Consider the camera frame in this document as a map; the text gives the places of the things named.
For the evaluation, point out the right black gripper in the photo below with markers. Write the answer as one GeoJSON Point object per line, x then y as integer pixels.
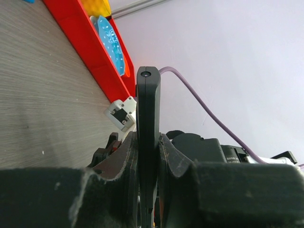
{"type": "Point", "coordinates": [102, 153]}

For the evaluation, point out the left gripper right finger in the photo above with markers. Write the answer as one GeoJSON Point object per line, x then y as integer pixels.
{"type": "Point", "coordinates": [227, 195]}

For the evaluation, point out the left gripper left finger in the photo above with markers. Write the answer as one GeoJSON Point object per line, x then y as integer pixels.
{"type": "Point", "coordinates": [104, 196]}

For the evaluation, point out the black remote control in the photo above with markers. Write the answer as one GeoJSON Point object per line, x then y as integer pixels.
{"type": "Point", "coordinates": [148, 91]}

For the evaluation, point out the orange bowl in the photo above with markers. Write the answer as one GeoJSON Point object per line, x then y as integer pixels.
{"type": "Point", "coordinates": [127, 70]}

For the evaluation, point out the blue dotted plate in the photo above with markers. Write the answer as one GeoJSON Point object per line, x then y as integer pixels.
{"type": "Point", "coordinates": [111, 43]}

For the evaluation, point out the red plastic tray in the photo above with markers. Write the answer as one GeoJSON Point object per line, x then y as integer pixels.
{"type": "Point", "coordinates": [70, 15]}

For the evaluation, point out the yellow mug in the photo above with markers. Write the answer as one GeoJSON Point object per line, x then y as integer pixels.
{"type": "Point", "coordinates": [97, 8]}

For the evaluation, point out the blue battery near bowl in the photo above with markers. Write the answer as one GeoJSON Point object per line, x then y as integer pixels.
{"type": "Point", "coordinates": [30, 1]}

